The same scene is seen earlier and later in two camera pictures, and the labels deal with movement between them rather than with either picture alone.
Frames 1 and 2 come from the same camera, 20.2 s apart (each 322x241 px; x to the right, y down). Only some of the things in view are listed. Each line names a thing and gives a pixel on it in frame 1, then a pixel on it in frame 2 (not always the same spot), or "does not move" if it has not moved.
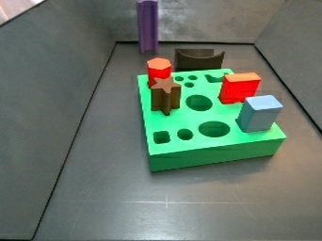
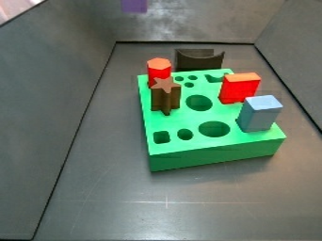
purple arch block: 147,24 to 135,6
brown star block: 164,95 does not move
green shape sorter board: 201,134 does not move
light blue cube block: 258,113 does not move
